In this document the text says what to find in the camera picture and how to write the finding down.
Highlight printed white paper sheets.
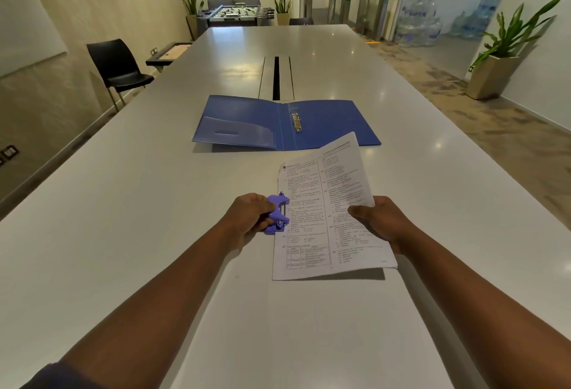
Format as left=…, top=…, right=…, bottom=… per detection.
left=272, top=132, right=398, bottom=281

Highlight purple hole punch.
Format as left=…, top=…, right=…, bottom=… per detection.
left=263, top=194, right=291, bottom=236

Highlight person's left hand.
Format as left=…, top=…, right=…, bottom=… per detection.
left=218, top=193, right=277, bottom=251

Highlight foosball table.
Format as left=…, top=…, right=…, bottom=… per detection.
left=196, top=4, right=276, bottom=35

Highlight person's right forearm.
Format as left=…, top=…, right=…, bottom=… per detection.
left=395, top=228, right=571, bottom=389

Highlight person's right hand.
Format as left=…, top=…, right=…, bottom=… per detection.
left=347, top=196, right=422, bottom=255

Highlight white wall board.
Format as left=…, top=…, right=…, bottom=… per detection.
left=0, top=0, right=69, bottom=78

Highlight person's left forearm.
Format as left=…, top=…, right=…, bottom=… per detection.
left=60, top=223, right=244, bottom=389

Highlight metal turnstile gate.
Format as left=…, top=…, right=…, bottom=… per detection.
left=357, top=0, right=399, bottom=41
left=328, top=0, right=355, bottom=26

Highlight stack of water bottle packs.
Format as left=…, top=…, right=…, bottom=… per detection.
left=394, top=0, right=443, bottom=48

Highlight grey sofa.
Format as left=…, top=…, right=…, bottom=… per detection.
left=207, top=0, right=261, bottom=9

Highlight dark sleeve cuff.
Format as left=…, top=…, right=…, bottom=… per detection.
left=20, top=361, right=105, bottom=389

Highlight blue ring binder folder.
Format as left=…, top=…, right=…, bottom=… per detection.
left=192, top=95, right=382, bottom=152

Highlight black plastic chair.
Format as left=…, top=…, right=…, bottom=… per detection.
left=87, top=38, right=155, bottom=113

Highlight tall snake plant in pot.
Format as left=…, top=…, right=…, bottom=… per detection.
left=273, top=0, right=292, bottom=26
left=181, top=0, right=204, bottom=40

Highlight potted plant in beige planter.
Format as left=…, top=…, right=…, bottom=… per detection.
left=465, top=0, right=566, bottom=100

